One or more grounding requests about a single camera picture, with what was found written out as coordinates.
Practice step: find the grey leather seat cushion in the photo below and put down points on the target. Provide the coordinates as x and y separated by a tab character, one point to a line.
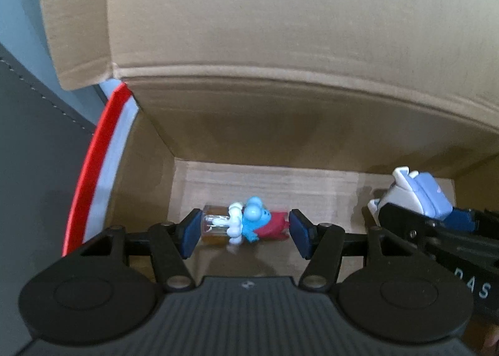
31	184

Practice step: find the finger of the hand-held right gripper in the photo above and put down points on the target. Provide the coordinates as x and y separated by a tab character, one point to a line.
405	219
462	220

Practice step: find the light blue white toy box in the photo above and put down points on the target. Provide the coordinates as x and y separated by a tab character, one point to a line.
425	192

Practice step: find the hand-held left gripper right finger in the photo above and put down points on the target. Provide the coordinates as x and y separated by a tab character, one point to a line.
300	232

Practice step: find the brown cardboard box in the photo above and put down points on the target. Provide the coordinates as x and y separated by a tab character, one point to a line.
273	28

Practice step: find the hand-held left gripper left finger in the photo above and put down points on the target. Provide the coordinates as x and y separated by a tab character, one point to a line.
191	232

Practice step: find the blue cartoon figurine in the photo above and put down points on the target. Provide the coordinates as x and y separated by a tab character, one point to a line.
253	220

